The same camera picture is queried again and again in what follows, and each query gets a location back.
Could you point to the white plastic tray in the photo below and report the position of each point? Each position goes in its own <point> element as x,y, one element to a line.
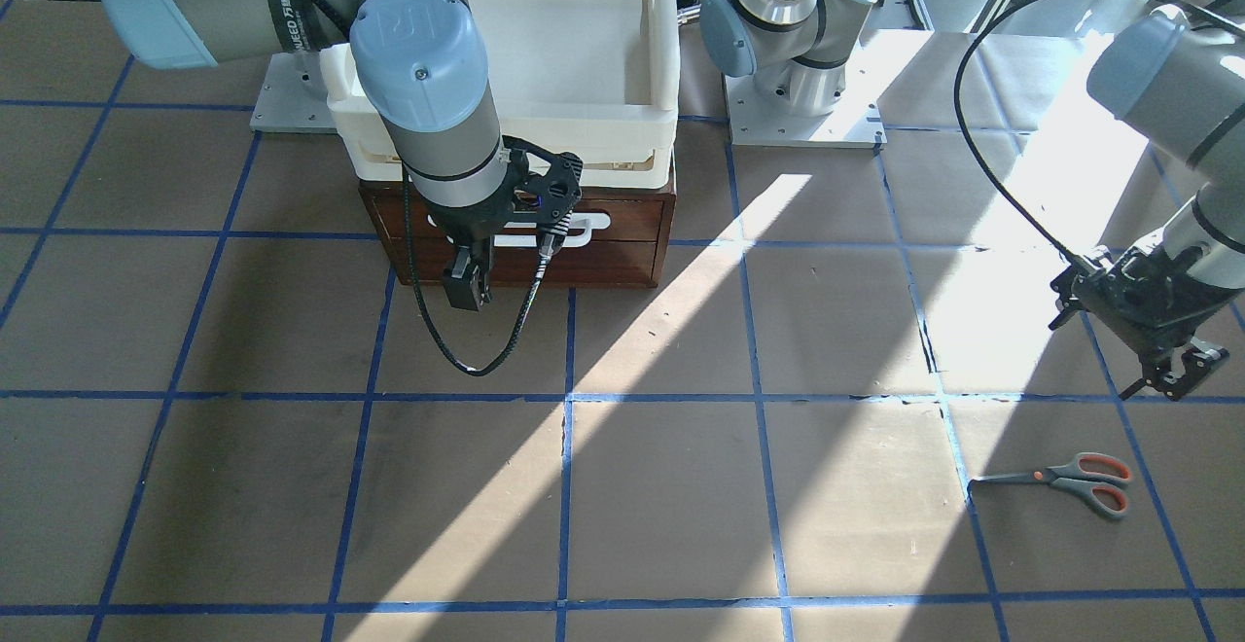
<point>595,78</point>

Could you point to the dark wooden drawer cabinet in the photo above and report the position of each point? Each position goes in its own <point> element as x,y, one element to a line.
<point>629,252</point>

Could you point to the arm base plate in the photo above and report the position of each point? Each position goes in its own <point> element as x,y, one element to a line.
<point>793,105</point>
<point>293,97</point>

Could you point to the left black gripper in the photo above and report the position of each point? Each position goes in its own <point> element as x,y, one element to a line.
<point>1140,316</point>

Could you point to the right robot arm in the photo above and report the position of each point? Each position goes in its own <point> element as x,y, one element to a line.
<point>423,65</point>

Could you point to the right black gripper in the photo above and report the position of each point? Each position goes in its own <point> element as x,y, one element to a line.
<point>469,229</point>

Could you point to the grey orange scissors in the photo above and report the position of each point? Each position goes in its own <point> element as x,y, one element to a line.
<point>1098,480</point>

